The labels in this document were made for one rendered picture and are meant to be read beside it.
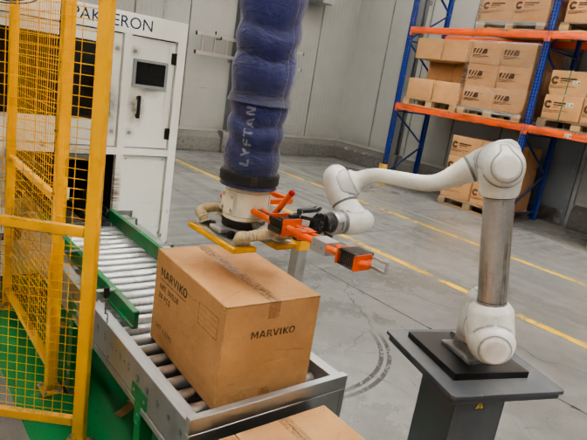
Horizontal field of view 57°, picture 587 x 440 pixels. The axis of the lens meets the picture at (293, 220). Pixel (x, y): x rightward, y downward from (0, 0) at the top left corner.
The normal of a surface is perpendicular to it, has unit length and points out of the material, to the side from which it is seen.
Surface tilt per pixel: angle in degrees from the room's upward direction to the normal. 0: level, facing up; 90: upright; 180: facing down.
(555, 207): 90
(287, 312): 90
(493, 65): 90
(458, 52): 90
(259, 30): 73
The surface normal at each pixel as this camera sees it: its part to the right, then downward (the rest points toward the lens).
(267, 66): 0.26, 0.04
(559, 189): -0.78, 0.04
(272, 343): 0.57, 0.29
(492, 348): -0.17, 0.31
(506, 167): -0.18, 0.10
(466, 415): 0.31, 0.28
